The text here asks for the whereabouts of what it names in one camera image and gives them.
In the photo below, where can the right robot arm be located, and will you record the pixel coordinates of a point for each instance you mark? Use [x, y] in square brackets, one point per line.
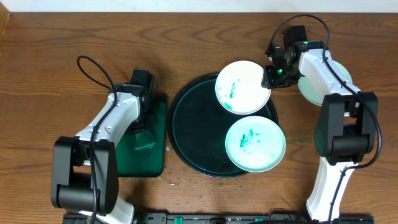
[347, 127]

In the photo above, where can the round black tray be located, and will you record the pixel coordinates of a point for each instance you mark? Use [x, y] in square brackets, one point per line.
[197, 125]

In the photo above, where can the green rectangular tray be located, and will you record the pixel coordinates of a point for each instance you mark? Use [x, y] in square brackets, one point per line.
[149, 162]

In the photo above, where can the white plate back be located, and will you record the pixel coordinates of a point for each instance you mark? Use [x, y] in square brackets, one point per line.
[239, 89]

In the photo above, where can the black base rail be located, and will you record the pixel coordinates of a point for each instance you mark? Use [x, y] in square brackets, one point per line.
[162, 218]

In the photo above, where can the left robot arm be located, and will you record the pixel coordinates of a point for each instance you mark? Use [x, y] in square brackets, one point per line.
[84, 171]

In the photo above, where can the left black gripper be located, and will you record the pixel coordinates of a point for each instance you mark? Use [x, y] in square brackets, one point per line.
[146, 125]

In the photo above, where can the dark green sponge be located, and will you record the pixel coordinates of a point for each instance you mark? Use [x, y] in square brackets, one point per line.
[144, 140]

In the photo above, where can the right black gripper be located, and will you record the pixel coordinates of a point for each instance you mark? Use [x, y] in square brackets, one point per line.
[271, 81]

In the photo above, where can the white plate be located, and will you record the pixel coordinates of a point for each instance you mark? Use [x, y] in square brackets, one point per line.
[255, 144]
[309, 92]
[239, 89]

